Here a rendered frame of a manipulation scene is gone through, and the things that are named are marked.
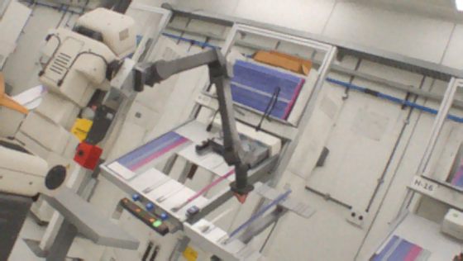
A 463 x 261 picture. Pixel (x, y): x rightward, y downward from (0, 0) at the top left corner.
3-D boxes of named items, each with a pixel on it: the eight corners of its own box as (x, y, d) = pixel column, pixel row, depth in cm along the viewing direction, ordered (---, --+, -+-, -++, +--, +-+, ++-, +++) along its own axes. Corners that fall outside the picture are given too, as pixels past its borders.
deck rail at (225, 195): (183, 231, 206) (181, 221, 203) (179, 230, 208) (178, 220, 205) (279, 163, 249) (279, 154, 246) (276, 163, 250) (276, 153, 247)
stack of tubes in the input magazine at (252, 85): (284, 120, 245) (303, 76, 246) (217, 95, 277) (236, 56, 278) (293, 127, 255) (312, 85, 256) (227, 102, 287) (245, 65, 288)
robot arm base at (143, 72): (117, 60, 160) (141, 71, 155) (133, 55, 166) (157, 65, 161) (116, 83, 164) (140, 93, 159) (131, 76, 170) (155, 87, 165)
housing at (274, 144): (272, 167, 248) (271, 145, 241) (209, 139, 279) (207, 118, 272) (280, 160, 253) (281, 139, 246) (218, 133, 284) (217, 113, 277)
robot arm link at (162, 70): (207, 49, 204) (223, 42, 197) (217, 78, 205) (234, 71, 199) (136, 68, 169) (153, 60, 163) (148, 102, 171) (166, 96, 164)
